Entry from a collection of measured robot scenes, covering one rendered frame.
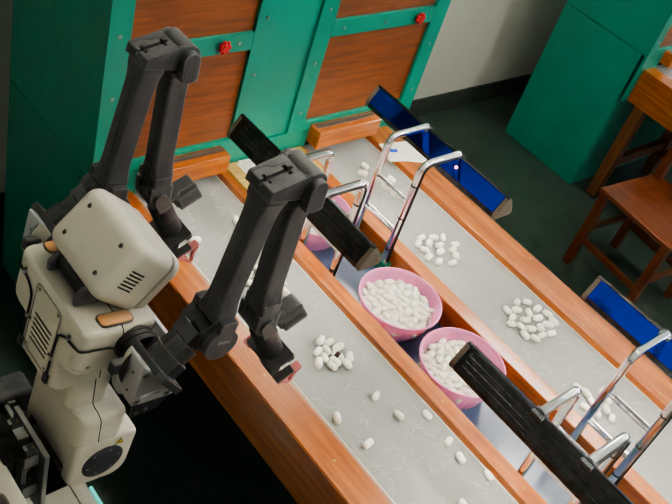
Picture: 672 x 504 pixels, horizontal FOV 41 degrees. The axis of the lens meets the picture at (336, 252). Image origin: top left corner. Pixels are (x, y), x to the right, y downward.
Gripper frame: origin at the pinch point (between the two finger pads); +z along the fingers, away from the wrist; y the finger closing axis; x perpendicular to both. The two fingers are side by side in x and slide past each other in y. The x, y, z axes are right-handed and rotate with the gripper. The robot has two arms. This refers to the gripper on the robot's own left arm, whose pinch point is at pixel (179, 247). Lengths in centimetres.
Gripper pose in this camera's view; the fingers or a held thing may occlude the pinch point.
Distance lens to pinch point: 231.6
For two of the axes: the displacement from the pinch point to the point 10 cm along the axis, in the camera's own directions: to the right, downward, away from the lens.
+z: 1.0, 5.3, 8.4
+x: -7.9, 5.6, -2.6
